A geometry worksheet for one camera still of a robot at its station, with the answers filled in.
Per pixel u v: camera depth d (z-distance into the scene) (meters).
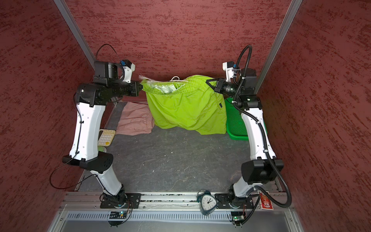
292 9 0.72
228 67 0.61
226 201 0.74
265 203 0.73
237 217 0.70
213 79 0.65
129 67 0.57
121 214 0.70
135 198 0.76
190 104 0.78
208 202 0.71
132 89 0.58
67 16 0.74
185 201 0.76
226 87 0.60
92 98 0.42
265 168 0.41
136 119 1.03
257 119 0.47
